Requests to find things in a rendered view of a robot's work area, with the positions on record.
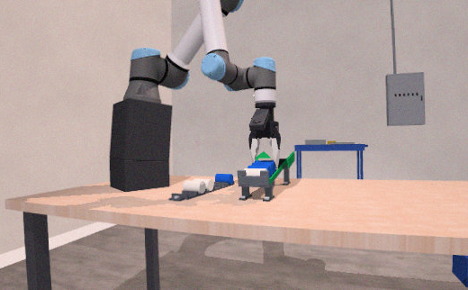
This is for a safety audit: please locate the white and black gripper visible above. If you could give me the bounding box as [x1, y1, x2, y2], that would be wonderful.
[248, 102, 281, 168]

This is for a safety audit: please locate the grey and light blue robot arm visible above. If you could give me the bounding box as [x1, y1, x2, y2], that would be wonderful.
[123, 0, 276, 103]

